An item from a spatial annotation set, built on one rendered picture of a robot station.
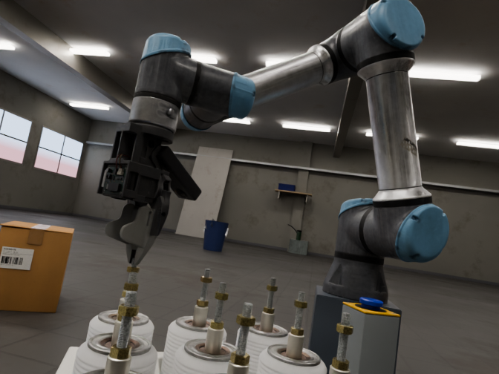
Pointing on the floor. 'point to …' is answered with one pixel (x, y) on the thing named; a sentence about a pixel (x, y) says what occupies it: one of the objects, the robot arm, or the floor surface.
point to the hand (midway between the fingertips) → (138, 255)
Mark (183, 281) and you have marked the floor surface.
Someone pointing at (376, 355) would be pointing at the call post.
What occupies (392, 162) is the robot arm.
